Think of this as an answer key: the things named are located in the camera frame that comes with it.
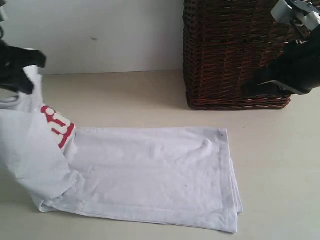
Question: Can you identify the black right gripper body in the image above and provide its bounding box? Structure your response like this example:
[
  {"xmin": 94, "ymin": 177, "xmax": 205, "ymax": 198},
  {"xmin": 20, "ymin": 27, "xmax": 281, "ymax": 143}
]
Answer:
[{"xmin": 265, "ymin": 38, "xmax": 320, "ymax": 95}]

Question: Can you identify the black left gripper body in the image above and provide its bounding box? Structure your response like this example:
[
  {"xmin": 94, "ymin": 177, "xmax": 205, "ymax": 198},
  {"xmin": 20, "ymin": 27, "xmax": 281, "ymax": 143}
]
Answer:
[{"xmin": 0, "ymin": 39, "xmax": 22, "ymax": 90}]

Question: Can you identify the white t-shirt red lettering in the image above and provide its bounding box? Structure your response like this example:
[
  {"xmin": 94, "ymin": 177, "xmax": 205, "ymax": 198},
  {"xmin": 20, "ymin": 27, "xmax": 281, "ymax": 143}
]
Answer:
[{"xmin": 0, "ymin": 65, "xmax": 243, "ymax": 233}]

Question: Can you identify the dark red wicker basket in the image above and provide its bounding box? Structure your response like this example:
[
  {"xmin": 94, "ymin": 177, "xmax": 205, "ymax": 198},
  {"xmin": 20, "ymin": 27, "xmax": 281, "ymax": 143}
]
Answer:
[{"xmin": 182, "ymin": 0, "xmax": 320, "ymax": 111}]

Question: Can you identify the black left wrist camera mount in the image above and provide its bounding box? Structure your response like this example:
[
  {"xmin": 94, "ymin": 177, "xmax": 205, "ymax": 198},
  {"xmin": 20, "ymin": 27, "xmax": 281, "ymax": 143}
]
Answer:
[{"xmin": 0, "ymin": 3, "xmax": 7, "ymax": 23}]

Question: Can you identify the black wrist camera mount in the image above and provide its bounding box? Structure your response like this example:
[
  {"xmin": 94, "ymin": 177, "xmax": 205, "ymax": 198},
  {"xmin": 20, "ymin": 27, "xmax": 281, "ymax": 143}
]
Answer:
[
  {"xmin": 270, "ymin": 0, "xmax": 320, "ymax": 31},
  {"xmin": 0, "ymin": 3, "xmax": 7, "ymax": 23}
]

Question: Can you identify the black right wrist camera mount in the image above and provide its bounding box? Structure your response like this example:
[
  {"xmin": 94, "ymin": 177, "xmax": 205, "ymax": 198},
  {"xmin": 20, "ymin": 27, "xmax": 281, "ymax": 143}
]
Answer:
[{"xmin": 270, "ymin": 0, "xmax": 320, "ymax": 31}]

